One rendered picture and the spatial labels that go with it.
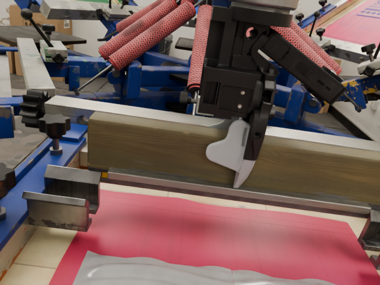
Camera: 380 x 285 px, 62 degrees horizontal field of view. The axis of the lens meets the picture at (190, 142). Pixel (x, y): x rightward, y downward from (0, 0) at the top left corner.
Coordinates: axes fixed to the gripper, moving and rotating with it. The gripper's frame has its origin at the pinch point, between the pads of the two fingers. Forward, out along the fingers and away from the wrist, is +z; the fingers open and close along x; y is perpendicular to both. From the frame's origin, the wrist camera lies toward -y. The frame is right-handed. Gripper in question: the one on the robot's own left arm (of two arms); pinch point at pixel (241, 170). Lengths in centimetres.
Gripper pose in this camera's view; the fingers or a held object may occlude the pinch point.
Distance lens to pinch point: 43.2
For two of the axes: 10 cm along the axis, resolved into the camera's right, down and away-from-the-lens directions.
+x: -0.3, 4.3, -9.0
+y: -9.9, -1.4, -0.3
